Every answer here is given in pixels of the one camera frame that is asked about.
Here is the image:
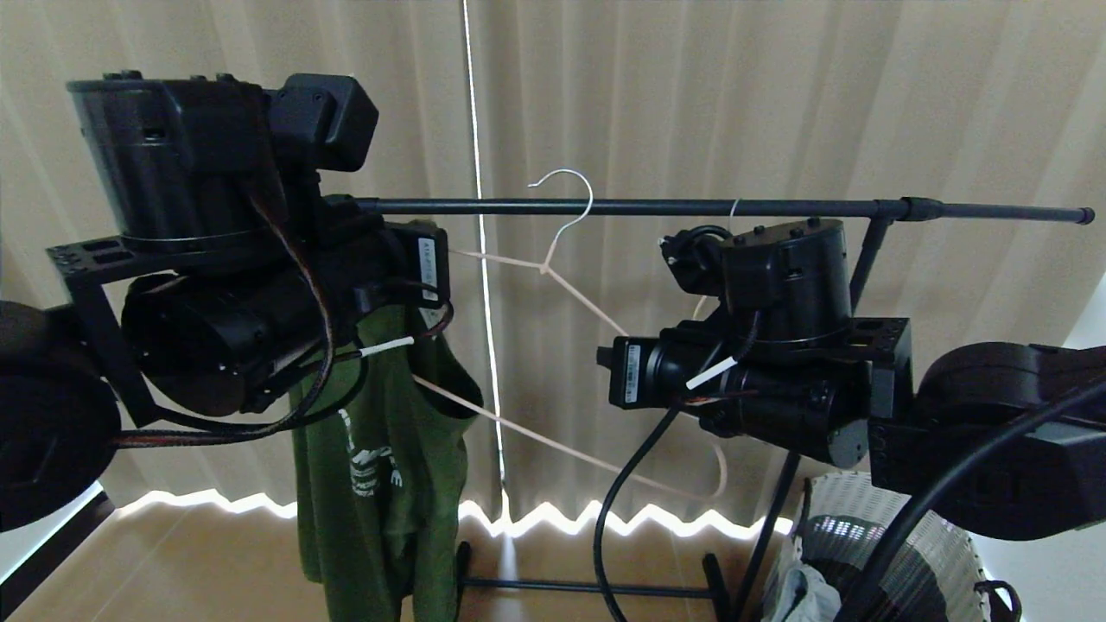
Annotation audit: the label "green printed shirt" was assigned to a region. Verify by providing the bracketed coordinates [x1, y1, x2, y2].
[289, 302, 486, 622]

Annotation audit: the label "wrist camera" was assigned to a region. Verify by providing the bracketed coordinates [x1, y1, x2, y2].
[270, 73, 381, 174]
[660, 225, 734, 297]

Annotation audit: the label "black clothes rack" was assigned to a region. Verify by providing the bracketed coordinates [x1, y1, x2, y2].
[324, 195, 1096, 622]

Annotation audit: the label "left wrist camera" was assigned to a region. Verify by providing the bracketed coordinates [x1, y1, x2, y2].
[270, 73, 381, 174]

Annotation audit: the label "beige curtain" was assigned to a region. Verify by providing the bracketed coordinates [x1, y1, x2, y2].
[0, 0, 1106, 538]

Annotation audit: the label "pale grey shorts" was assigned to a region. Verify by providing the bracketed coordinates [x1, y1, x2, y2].
[765, 553, 844, 622]

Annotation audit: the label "pink clothes hanger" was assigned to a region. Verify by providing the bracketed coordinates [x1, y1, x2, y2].
[690, 197, 744, 326]
[413, 168, 729, 505]

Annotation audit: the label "white laundry basket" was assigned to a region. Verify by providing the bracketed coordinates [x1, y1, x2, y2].
[760, 471, 1026, 622]

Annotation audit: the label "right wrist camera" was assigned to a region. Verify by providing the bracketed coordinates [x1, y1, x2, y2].
[660, 225, 734, 297]

